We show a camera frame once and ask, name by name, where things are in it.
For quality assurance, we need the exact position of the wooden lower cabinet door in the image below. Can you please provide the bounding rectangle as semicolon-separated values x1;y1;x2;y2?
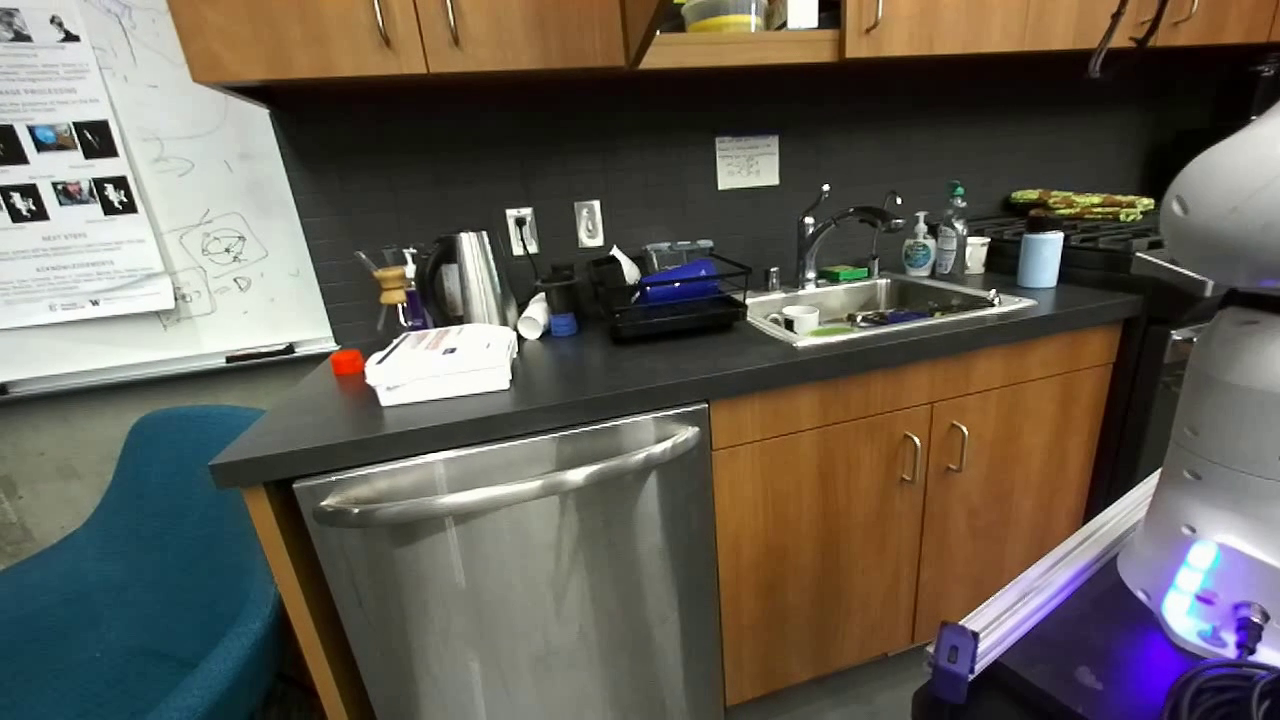
707;403;930;707
910;359;1115;645

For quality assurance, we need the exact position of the wooden upper cupboard carcass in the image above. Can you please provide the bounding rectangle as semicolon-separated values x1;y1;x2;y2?
637;0;849;72

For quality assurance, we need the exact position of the black dish rack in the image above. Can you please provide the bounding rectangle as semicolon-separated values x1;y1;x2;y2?
605;248;750;350

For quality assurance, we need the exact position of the blue container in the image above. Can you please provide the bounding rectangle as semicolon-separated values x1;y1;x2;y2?
637;256;722;313

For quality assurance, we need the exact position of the white curved object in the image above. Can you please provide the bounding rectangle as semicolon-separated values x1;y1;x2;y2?
605;239;642;293

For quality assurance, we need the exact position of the clear plastic container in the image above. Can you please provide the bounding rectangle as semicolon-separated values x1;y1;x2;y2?
638;237;719;278

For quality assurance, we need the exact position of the white paper filter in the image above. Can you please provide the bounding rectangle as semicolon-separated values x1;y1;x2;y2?
513;288;553;345

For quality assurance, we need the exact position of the white flat box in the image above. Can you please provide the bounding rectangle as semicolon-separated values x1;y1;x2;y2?
361;320;520;412

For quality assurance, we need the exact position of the chrome kitchen faucet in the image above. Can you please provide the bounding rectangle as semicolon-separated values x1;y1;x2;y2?
790;182;910;293

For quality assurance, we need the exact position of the small purple bottle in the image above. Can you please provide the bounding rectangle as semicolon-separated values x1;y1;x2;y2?
396;251;435;331

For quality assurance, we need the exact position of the glass pour over coffee maker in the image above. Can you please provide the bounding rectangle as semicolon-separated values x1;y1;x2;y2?
352;244;418;338

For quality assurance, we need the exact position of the stainless steel dishwasher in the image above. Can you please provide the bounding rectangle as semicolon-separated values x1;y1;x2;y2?
288;399;728;720

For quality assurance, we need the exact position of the hand soap pump bottle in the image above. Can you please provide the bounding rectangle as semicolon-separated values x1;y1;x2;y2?
895;208;940;279

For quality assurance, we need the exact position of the green capped dish soap bottle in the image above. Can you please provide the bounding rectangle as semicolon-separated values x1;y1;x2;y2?
930;182;972;279

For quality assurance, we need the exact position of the stainless steel sink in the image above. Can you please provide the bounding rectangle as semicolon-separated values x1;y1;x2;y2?
738;272;1040;352

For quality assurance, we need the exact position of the yellow and white bowl stack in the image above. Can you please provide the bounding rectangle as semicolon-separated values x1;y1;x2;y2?
677;0;771;39

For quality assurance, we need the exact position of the black whiteboard marker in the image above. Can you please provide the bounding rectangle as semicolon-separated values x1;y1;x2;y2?
221;341;298;370

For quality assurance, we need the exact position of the white whiteboard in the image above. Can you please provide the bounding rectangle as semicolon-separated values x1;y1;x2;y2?
0;0;341;403

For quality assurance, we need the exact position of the yellow green cloth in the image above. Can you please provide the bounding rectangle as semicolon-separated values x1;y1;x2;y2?
1005;183;1159;228

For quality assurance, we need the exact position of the blue chair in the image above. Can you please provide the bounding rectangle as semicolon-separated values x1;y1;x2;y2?
0;403;284;720

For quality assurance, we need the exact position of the white poster with dark photos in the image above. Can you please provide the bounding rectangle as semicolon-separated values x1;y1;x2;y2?
0;0;180;338

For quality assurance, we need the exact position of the white wall outlet plate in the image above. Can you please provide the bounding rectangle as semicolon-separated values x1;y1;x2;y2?
572;198;607;251
499;202;545;262

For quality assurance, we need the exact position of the steel dishwasher handle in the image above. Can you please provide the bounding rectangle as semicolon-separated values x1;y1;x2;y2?
311;422;707;528

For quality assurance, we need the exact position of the white wall note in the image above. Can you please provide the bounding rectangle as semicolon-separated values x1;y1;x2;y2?
711;131;785;198

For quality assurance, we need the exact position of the silver lower cabinet handle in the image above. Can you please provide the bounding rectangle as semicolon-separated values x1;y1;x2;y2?
895;428;929;488
940;417;972;477

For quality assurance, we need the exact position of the blue corner bracket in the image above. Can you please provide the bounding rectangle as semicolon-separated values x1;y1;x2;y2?
929;622;983;707

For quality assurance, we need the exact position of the aluminium frame rail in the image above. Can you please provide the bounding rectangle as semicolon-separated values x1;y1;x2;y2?
951;473;1165;674

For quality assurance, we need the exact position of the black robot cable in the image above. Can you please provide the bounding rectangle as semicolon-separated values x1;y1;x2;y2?
1079;0;1174;84

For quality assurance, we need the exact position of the black cable bundle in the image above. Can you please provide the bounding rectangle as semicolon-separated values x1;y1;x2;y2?
1165;662;1280;720

